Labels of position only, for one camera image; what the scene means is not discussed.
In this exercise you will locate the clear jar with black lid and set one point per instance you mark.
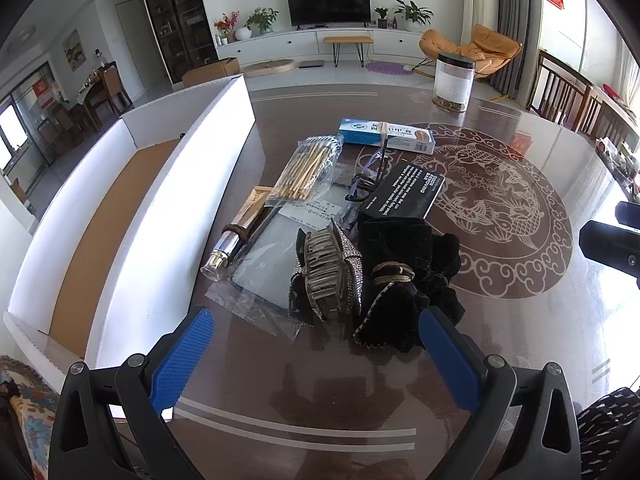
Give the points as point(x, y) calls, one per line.
point(452, 85)

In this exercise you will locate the gold cream tube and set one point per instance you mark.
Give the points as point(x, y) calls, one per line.
point(245, 215)

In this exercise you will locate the framed landscape painting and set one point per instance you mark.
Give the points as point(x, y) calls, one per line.
point(72, 50)

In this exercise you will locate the white television cabinet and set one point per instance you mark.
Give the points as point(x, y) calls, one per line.
point(280, 42)

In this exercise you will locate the glass-covered patterned wooden desk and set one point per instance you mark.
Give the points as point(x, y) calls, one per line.
point(500, 320)

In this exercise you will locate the bagged grey phone case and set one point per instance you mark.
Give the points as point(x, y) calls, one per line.
point(270, 270)

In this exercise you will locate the red flower plant in vase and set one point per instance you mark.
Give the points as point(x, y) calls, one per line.
point(225, 24)

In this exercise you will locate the grey bathroom scale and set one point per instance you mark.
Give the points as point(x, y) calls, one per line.
point(311, 64)

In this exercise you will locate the floral patterned cloth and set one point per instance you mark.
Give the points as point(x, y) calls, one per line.
point(30, 410)

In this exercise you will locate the bagged wooden cotton swabs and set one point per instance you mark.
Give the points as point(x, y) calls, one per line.
point(305, 170)

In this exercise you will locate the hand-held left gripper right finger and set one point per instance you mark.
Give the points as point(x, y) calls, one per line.
point(450, 365)

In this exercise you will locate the small green potted plant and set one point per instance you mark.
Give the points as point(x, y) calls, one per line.
point(381, 16)

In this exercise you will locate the long white cardboard box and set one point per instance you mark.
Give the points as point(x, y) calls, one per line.
point(150, 240)

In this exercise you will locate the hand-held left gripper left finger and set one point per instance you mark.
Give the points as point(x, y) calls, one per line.
point(182, 355)

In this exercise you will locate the round purple mat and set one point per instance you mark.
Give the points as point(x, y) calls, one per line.
point(385, 68)

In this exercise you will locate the brown cardboard box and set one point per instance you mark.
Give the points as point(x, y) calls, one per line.
point(215, 69)

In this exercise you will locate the bushy green potted plant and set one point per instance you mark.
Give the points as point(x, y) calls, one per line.
point(262, 19)

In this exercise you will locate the dark glass display cabinet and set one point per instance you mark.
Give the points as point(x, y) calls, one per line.
point(175, 20)

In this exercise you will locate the rimless blue-tinted glasses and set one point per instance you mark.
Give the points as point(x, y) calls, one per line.
point(372, 167)

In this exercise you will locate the large plant in white pot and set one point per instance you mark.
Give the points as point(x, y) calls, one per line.
point(412, 15)

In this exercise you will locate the grey curtain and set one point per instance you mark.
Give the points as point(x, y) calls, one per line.
point(517, 20)

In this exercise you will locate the orange lounge chair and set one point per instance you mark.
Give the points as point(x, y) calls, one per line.
point(487, 42)

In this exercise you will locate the dining table with chairs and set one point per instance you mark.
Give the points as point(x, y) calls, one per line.
point(107, 90)

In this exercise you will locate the black scrunchie with rhinestone trim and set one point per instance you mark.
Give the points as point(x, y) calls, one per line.
point(395, 315)

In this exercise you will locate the blue and white toothpaste box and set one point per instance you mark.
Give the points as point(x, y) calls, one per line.
point(360, 132)

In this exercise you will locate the wooden bench with metal legs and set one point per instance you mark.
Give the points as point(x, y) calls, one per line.
point(347, 40)

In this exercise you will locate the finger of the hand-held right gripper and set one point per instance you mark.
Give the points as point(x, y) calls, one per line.
point(630, 212)
point(612, 250)

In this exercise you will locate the round white vase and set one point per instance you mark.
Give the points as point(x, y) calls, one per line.
point(243, 33)

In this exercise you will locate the black flat television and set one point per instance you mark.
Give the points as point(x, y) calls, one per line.
point(327, 5)

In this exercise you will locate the round beige cushion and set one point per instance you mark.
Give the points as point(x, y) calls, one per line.
point(267, 67)

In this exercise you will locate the wooden slatted chair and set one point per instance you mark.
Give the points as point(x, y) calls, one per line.
point(555, 85)
point(610, 120)

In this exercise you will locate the red door poster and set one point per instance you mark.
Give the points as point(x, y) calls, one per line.
point(44, 94)

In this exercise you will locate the black box with white print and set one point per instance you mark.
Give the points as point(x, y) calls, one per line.
point(405, 190)

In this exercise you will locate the black patterned clothing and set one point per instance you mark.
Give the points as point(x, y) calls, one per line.
point(610, 435)

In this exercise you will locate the beige rubber band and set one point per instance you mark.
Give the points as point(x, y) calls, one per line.
point(384, 135)

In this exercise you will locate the rhinestone hair claw clip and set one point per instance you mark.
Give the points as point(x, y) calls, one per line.
point(325, 270)

